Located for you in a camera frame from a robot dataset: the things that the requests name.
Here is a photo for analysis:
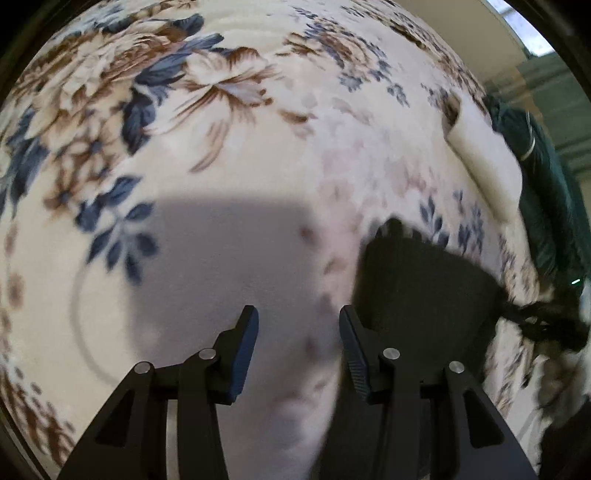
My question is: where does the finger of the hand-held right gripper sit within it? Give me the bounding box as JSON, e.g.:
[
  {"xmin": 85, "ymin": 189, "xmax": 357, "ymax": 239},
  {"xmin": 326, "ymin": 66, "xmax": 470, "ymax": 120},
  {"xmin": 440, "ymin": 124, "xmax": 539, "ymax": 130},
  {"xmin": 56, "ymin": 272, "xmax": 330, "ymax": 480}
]
[{"xmin": 501, "ymin": 299, "xmax": 591, "ymax": 355}]

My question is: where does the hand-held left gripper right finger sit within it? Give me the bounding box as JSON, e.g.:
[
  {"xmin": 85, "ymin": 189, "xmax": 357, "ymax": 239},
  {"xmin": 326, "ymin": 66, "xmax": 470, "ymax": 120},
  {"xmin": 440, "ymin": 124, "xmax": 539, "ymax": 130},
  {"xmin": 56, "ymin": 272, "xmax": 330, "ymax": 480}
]
[{"xmin": 338, "ymin": 305, "xmax": 539, "ymax": 480}]

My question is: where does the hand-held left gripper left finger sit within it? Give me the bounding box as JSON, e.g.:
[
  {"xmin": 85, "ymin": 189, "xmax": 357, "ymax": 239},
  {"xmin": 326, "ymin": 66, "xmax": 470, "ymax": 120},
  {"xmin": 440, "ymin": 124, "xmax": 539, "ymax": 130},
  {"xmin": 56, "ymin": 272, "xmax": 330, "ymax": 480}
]
[{"xmin": 58, "ymin": 305, "xmax": 260, "ymax": 480}]

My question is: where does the black grey-striped sweater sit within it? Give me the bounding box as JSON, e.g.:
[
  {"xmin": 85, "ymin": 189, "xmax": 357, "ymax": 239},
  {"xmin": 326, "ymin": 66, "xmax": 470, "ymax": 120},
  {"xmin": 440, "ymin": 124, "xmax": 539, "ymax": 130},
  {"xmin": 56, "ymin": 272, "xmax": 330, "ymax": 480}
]
[{"xmin": 318, "ymin": 218, "xmax": 509, "ymax": 480}]

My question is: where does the dark green cloth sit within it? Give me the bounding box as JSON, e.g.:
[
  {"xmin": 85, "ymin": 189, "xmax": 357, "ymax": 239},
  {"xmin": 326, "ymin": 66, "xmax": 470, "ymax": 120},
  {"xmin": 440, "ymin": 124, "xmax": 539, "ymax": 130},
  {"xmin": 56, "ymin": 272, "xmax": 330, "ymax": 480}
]
[{"xmin": 487, "ymin": 95, "xmax": 579, "ymax": 283}]

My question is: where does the white folded cloth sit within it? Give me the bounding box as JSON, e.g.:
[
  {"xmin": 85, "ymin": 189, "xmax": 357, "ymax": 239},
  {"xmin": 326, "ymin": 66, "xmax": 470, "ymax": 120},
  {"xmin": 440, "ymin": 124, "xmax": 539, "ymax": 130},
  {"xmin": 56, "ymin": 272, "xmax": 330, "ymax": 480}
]
[{"xmin": 445, "ymin": 95, "xmax": 525, "ymax": 225}]

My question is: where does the floral printed blanket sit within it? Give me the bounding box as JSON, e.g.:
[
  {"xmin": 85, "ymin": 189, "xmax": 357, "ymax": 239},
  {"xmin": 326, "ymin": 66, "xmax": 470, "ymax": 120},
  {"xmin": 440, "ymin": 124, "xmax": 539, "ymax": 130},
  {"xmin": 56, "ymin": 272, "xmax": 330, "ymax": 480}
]
[{"xmin": 0, "ymin": 0, "xmax": 591, "ymax": 480}]

